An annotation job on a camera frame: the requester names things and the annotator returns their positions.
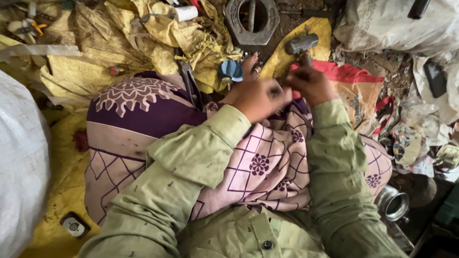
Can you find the person's right hand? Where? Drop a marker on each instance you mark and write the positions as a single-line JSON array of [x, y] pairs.
[[313, 86]]

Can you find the person's left hand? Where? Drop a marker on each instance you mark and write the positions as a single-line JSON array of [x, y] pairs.
[[256, 100]]

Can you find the person's left fingers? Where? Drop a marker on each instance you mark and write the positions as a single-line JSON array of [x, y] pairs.
[[279, 94]]

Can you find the person's right fingers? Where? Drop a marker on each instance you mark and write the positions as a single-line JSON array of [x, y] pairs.
[[296, 79]]

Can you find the small yellow woven sack piece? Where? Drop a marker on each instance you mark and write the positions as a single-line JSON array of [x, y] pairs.
[[283, 57]]

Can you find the grey steel hammer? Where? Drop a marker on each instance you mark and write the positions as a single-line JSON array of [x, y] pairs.
[[302, 43]]

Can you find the person's bare foot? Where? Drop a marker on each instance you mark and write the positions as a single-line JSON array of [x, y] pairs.
[[250, 70]]

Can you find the blue plastic part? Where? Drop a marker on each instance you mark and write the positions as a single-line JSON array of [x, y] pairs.
[[231, 70]]

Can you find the beige bag with red trim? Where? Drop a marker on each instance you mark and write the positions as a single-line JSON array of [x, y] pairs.
[[353, 89]]

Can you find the hexagonal grey metal block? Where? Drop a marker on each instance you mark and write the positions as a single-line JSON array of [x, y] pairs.
[[235, 25]]

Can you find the dark metal pliers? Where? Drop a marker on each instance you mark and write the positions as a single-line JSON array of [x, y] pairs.
[[188, 77]]

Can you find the dirty white woven sack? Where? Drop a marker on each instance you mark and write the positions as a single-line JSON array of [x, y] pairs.
[[391, 25]]

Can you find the white plastic tube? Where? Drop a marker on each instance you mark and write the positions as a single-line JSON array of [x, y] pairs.
[[185, 13]]

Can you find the heap of plastic scraps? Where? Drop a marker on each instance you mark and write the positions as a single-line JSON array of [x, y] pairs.
[[419, 139]]

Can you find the pink purple patterned garment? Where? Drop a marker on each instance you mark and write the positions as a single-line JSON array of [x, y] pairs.
[[143, 122]]

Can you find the black flat plastic piece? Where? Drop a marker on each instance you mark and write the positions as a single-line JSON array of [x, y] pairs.
[[435, 78]]

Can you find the person's green shirt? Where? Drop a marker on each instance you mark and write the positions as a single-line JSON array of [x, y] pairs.
[[251, 233]]

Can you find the black plastic bar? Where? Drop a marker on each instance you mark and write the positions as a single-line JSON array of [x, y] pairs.
[[418, 8]]

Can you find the small steel pot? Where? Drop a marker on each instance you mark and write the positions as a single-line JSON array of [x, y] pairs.
[[394, 204]]

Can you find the small red plastic piece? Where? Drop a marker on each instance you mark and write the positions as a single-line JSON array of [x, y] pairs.
[[114, 70]]

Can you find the large yellow woven sack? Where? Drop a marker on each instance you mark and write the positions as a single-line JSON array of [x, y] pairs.
[[107, 46]]

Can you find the dark red scrap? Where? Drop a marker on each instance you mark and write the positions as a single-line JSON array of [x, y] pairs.
[[81, 140]]

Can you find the white plastic strip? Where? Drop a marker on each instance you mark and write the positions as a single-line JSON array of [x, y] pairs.
[[39, 52]]

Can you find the white switch on black plate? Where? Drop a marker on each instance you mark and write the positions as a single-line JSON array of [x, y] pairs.
[[74, 225]]

